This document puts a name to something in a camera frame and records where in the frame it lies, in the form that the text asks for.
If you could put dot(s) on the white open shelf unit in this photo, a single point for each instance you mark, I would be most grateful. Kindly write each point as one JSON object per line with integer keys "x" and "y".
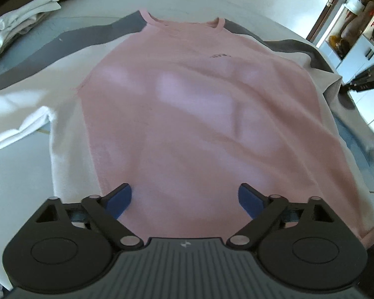
{"x": 355, "y": 21}

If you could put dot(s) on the pile of white clothes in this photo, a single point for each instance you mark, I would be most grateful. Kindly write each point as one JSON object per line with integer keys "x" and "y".
{"x": 17, "y": 26}

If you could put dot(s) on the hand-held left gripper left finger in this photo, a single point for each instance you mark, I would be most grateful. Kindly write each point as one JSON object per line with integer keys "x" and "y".
{"x": 120, "y": 201}

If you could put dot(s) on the pink sweatshirt with grey sleeves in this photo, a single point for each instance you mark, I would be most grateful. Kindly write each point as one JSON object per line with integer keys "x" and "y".
{"x": 187, "y": 115}

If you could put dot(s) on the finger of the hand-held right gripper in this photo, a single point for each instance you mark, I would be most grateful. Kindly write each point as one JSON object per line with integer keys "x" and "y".
{"x": 349, "y": 86}

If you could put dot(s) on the brown door frame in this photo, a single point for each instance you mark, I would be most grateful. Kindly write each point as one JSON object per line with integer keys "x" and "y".
{"x": 325, "y": 7}

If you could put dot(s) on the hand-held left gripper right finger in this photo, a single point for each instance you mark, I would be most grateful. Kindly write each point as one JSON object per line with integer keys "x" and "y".
{"x": 248, "y": 201}

